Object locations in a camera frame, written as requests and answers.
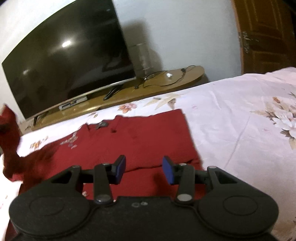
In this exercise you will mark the wooden television stand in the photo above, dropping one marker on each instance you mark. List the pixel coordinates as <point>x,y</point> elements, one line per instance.
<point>129,93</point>

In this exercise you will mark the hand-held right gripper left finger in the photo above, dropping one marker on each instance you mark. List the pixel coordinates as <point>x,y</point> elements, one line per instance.
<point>121,167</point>

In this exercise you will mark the brown wooden door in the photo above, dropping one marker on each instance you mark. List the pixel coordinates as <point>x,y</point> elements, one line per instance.
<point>266,34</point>

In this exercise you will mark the black flat screen television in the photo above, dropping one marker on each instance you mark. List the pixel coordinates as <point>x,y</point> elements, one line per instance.
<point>69,58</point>

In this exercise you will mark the red garment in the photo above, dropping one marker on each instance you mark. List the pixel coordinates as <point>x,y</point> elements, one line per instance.
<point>143,139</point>

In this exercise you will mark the floral white bed sheet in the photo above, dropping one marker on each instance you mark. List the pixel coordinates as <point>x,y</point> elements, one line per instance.
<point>231,115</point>

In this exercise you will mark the small white object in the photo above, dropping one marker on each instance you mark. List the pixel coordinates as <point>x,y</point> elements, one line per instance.
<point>169,75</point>

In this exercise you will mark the grey cylindrical object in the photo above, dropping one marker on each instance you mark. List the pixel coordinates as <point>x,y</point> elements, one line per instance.
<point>140,59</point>

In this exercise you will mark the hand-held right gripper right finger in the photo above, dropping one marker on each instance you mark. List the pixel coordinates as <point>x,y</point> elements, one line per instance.
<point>167,170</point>

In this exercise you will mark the black television foot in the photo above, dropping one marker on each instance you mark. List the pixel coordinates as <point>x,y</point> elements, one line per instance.
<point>111,92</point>

